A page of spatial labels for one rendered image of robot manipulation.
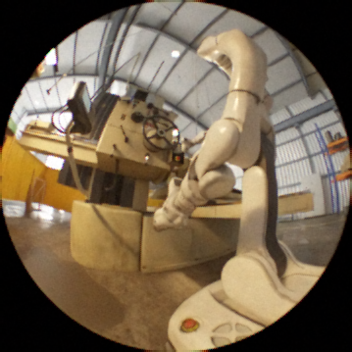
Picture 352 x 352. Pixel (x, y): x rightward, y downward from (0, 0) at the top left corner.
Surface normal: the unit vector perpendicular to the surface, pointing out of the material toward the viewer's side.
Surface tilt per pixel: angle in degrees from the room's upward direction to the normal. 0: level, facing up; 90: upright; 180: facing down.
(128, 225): 90
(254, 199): 90
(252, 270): 81
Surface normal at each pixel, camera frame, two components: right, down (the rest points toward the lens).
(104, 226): 0.51, -0.22
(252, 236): -0.91, -0.18
